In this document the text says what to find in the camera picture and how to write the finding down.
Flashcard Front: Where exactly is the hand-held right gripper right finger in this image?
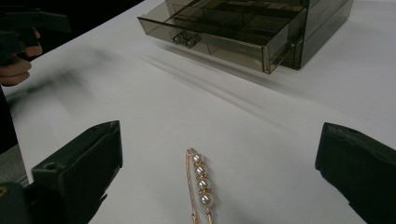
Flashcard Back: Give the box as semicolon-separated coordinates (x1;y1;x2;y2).
315;121;396;224

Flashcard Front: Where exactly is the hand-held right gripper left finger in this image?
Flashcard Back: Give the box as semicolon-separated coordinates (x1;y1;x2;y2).
31;119;124;224

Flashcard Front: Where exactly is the gold pearl brooch pin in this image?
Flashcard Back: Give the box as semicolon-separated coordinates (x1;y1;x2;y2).
185;147;217;224

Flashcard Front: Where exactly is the smoky transparent drawer organizer box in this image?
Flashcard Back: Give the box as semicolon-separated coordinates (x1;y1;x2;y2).
164;0;355;71

